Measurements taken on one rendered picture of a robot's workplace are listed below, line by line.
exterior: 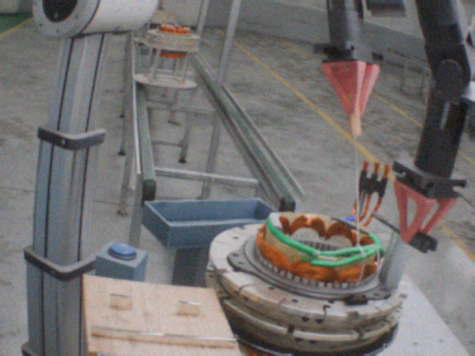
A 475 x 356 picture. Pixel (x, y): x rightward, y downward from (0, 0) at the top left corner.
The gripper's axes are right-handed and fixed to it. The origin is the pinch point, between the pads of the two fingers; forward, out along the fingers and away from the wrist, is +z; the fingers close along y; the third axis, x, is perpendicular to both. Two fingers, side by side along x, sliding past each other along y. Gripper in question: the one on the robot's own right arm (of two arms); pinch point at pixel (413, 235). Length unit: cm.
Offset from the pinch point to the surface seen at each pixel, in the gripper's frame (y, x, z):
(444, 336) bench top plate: 60, 22, 42
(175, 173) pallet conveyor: 61, 169, 55
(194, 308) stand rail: -22.7, 12.1, 15.1
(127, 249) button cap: -21.4, 35.9, 18.8
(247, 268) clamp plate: -12.0, 17.4, 12.5
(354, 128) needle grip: -0.4, 16.2, -9.0
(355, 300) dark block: -2.5, 4.1, 11.7
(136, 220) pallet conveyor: 50, 173, 77
